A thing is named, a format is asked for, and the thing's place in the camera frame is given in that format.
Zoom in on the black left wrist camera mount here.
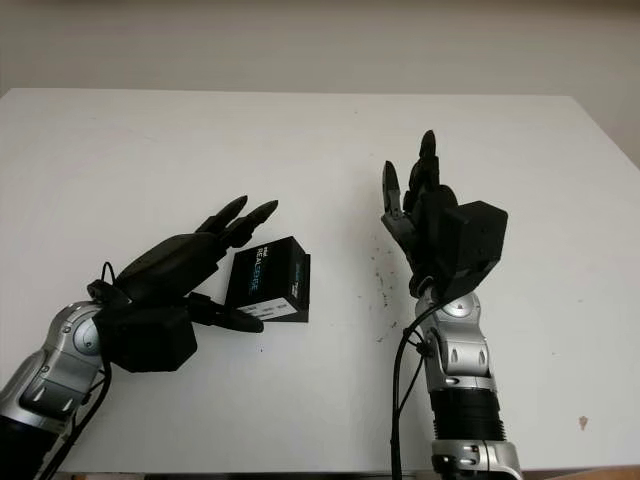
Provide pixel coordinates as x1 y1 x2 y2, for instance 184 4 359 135
94 304 197 374

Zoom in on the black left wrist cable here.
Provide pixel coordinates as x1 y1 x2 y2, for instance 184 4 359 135
29 261 117 480

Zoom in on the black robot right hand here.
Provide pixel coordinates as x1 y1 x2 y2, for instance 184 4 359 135
380 130 459 299

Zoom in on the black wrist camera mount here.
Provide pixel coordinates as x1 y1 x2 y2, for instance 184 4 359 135
439 199 509 297
94 304 197 374

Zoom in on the black camera box base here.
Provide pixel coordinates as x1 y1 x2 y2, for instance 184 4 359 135
289 253 312 325

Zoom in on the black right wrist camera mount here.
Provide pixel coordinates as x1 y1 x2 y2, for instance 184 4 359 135
439 199 509 297

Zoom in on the black RealSense box lid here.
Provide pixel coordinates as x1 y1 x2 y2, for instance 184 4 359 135
224 237 307 321

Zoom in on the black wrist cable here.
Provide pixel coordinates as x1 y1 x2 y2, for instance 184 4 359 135
29 261 117 480
388 299 441 480

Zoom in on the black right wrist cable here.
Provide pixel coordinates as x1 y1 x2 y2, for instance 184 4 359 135
388 299 441 480

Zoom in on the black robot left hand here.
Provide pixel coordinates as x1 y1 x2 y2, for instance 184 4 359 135
87 196 280 334

